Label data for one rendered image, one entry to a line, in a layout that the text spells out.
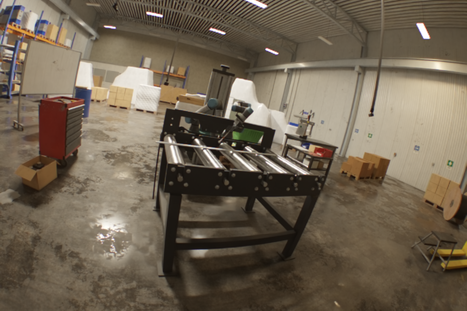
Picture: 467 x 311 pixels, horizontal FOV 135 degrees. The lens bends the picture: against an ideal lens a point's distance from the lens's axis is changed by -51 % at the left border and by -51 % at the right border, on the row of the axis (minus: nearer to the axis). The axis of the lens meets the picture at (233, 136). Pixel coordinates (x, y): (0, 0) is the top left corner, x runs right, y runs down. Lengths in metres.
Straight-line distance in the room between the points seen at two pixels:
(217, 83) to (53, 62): 4.27
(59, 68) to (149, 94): 5.50
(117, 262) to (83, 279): 0.34
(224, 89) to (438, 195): 7.52
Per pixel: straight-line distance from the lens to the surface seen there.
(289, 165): 2.03
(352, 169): 7.18
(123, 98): 10.01
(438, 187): 8.08
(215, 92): 2.96
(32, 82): 5.39
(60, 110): 2.96
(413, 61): 11.70
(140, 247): 1.89
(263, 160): 1.90
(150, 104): 10.07
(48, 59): 5.58
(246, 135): 4.69
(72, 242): 1.95
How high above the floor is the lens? 1.34
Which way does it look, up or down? 9 degrees down
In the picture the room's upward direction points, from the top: 14 degrees clockwise
